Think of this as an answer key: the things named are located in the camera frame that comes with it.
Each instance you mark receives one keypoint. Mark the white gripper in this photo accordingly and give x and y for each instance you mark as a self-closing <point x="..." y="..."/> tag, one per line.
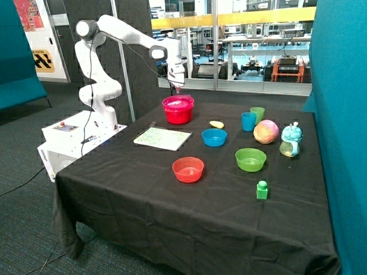
<point x="176" y="75"/>

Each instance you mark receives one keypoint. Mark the pink plastic plate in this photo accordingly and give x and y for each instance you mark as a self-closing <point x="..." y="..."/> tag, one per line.
<point x="178" y="103"/>

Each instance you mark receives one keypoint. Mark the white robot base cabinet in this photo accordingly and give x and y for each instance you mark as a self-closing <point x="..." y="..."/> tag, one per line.
<point x="71" y="138"/>

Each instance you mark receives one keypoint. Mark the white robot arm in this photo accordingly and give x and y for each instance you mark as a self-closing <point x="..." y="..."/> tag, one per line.
<point x="93" y="34"/>

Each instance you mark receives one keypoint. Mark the red deep bowl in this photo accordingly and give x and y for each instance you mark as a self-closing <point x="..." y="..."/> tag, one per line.
<point x="178" y="116"/>

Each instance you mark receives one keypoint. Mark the blue plastic bowl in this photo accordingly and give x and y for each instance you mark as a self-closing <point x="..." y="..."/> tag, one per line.
<point x="214" y="137"/>

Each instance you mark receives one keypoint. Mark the orange-red shallow bowl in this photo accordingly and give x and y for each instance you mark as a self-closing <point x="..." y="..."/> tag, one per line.
<point x="188" y="169"/>

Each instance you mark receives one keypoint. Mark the green plastic bowl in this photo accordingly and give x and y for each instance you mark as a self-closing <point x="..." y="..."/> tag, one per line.
<point x="250" y="159"/>

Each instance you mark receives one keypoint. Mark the yellow toy potato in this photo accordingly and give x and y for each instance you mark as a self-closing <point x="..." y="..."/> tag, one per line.
<point x="216" y="124"/>

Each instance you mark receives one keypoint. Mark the blue plastic cup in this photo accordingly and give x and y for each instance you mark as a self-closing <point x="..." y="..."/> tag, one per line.
<point x="248" y="120"/>

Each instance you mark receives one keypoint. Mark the green plastic cup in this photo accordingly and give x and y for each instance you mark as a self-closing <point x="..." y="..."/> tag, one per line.
<point x="259" y="112"/>

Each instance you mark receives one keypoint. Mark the pastel multicolour ball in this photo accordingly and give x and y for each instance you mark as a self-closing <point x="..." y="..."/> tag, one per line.
<point x="266" y="132"/>

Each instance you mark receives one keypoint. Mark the black tablecloth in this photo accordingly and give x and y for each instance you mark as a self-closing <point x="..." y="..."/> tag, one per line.
<point x="130" y="196"/>

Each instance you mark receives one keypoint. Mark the blue sippy bottle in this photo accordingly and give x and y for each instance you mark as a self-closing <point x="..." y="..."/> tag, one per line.
<point x="291" y="136"/>

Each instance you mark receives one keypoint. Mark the green toy block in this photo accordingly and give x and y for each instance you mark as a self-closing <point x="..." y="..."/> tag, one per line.
<point x="262" y="190"/>

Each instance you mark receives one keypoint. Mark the yellow black warning sign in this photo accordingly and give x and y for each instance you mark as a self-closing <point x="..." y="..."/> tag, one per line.
<point x="43" y="61"/>

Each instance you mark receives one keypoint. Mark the teal sofa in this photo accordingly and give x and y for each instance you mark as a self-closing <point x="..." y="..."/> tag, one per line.
<point x="19" y="81"/>

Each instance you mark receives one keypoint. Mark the teal partition wall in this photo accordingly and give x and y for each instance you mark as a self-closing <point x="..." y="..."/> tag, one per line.
<point x="338" y="99"/>

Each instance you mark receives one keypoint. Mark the red wall poster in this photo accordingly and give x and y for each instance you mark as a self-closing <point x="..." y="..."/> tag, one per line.
<point x="29" y="15"/>

